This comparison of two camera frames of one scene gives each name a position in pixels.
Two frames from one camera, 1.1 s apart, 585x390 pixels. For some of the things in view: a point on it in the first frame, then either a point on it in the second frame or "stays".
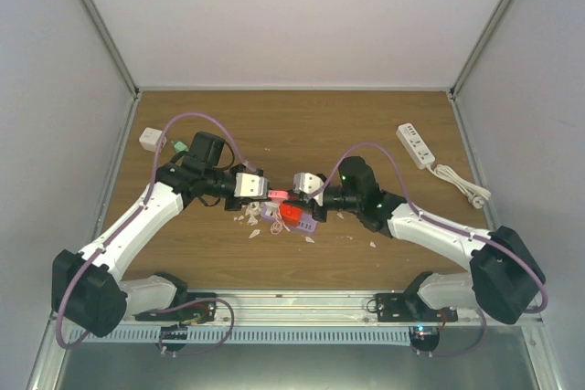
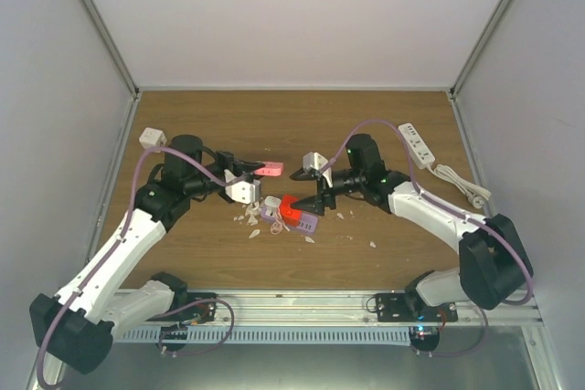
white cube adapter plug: (150, 138) stays
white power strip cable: (473, 193) stays
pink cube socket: (278, 195) -> (271, 169)
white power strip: (415, 144) stays
